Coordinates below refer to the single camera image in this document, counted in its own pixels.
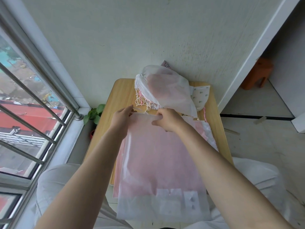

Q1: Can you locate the person's right hand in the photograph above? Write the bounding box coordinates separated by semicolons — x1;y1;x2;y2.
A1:
152;108;189;133

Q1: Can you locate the person's left hand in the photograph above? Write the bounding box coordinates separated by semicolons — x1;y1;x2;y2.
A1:
108;105;134;141

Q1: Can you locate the translucent white drawstring bag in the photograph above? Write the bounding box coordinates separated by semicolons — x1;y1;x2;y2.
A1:
116;111;212;224

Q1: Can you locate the person's right forearm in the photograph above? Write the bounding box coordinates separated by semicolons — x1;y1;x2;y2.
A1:
177;123;295;229

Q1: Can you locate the person's left forearm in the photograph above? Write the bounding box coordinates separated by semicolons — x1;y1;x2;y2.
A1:
34;134;127;229

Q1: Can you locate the green potted plant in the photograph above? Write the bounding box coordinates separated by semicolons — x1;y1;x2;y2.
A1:
83;104;106;126

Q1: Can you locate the pink folded garment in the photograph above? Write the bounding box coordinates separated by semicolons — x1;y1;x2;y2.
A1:
123;114;206;196

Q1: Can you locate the white packed bag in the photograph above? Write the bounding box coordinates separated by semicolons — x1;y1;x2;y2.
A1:
183;116;219;152

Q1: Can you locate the white floral cloth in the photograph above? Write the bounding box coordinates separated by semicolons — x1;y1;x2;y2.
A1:
190;85;211;111

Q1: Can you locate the pink flat packed bag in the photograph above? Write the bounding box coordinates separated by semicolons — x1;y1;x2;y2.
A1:
112;138;125;199

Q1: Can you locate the steel window bar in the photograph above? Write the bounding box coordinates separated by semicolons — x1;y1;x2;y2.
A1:
0;140;45;164
0;104;57;144
0;61;66;127

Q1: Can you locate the black threshold strip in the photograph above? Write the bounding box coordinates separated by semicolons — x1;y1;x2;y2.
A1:
220;114;294;121

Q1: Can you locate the person's left leg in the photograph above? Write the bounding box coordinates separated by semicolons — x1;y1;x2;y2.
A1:
35;163;134;229

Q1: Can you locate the person's leg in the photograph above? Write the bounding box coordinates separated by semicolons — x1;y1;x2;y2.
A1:
35;163;134;229
210;157;305;229

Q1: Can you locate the orange plastic stool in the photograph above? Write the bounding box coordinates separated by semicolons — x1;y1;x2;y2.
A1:
240;57;274;91

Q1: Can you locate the person's right leg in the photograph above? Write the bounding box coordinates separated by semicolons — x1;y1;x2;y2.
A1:
210;157;305;229

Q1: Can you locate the bundle of white drawstrings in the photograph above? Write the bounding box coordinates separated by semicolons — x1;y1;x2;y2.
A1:
135;89;153;111

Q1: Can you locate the filled white drawstring bag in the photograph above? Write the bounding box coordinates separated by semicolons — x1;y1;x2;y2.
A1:
134;65;198;118

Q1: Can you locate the white window frame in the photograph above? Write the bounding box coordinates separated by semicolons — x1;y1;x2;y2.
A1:
0;0;91;229

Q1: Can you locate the steel window rail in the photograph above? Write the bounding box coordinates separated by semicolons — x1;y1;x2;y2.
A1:
0;10;84;121

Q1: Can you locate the white door frame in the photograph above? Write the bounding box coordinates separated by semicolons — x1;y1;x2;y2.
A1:
217;0;301;113

